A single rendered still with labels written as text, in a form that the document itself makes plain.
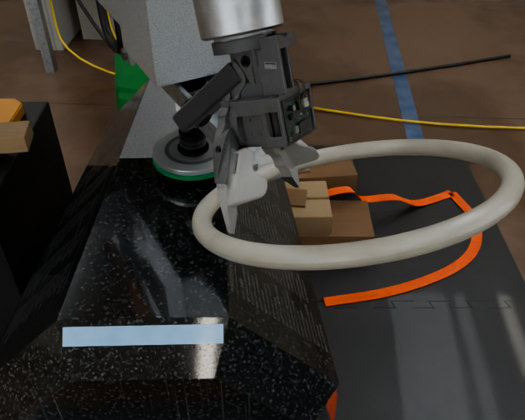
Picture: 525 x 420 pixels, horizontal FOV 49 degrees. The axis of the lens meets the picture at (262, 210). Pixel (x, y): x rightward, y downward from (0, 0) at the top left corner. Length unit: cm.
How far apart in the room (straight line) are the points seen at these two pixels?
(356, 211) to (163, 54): 146
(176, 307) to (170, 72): 50
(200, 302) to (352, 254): 59
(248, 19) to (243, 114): 10
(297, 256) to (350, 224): 179
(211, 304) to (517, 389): 132
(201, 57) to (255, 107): 72
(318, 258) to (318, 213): 168
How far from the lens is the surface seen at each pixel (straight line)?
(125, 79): 312
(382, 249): 67
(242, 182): 62
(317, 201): 240
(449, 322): 235
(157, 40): 126
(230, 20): 60
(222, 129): 62
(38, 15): 404
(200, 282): 124
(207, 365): 119
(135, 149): 166
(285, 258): 68
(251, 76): 63
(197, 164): 147
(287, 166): 72
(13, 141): 185
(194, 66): 132
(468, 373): 222
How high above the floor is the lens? 174
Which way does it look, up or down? 40 degrees down
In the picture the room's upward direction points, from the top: straight up
